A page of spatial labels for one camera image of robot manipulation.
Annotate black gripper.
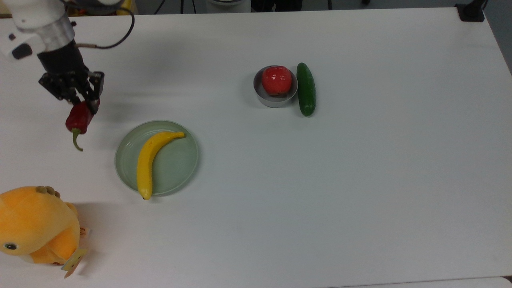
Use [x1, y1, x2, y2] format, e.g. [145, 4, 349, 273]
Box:
[37, 40, 105, 115]

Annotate red chili pepper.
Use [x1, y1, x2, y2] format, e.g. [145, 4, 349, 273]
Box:
[66, 99, 100, 152]

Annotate pale green plastic plate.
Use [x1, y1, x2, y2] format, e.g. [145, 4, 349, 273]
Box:
[115, 120, 199, 196]

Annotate yellow banana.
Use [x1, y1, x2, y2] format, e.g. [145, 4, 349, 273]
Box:
[136, 131, 186, 201]

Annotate box of colourful toys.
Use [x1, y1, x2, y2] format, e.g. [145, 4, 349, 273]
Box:
[66, 0, 138, 17]

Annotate orange plush duck toy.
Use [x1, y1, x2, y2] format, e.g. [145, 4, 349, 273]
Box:
[0, 186, 86, 266]

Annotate paper tag on plush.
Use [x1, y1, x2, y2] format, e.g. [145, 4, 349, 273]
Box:
[61, 249, 88, 279]

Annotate round metal bowl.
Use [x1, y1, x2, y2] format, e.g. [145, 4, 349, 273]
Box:
[253, 66, 299, 108]

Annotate red apple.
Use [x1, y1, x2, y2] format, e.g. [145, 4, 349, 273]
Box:
[262, 66, 293, 96]

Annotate dark green cucumber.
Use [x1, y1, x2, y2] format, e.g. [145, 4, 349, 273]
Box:
[296, 62, 317, 117]

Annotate black table clamp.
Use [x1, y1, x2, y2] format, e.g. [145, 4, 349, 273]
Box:
[455, 0, 486, 22]

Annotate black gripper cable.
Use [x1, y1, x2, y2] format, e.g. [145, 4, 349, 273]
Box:
[64, 0, 135, 50]

